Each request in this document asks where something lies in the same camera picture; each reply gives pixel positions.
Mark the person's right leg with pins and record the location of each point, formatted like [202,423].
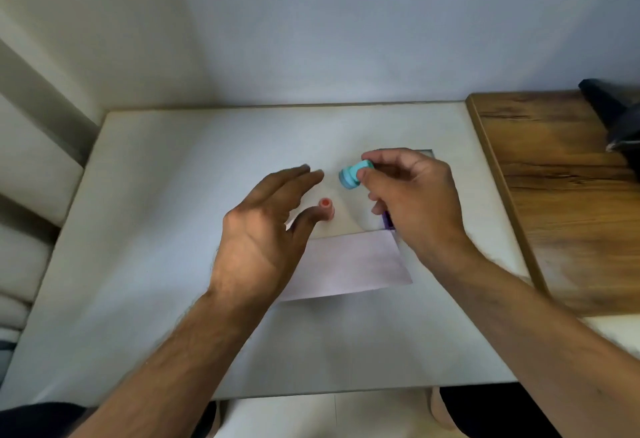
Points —
[495,415]

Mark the brown wooden side table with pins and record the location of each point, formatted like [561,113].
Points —
[565,203]

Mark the person's leg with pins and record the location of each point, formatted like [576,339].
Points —
[45,422]
[495,415]

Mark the person's left middle finger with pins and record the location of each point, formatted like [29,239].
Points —
[285,177]

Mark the beige paper envelope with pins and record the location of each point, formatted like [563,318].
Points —
[345,253]

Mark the person's left forearm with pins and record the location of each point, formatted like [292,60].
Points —
[190,367]

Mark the person's right hand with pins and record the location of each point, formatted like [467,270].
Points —
[425,208]

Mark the person's left thumb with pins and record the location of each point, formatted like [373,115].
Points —
[307,223]

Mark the person's left leg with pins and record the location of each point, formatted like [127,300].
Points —
[45,422]

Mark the person's right thumb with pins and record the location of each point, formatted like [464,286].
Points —
[380,182]

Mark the person's right forearm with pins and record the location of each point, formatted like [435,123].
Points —
[540,342]

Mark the person's left hand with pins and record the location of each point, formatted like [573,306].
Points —
[255,248]

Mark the black object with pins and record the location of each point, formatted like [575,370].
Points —
[620,118]

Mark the pink glue stick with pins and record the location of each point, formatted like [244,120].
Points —
[326,207]

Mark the blue glue stick cap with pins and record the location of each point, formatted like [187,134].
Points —
[350,175]

